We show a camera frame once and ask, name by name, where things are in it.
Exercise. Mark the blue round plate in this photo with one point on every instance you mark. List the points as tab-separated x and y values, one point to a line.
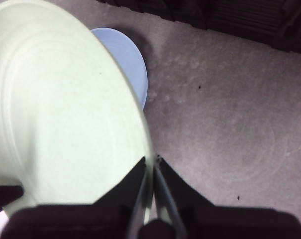
130	62

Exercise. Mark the green round plate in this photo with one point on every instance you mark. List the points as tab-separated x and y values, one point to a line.
53	99

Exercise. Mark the black plastic plate rack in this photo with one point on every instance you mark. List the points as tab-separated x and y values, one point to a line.
239	20

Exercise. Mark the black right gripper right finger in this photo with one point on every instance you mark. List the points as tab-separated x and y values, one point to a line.
227	224

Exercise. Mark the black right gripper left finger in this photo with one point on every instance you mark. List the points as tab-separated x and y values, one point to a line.
95	221

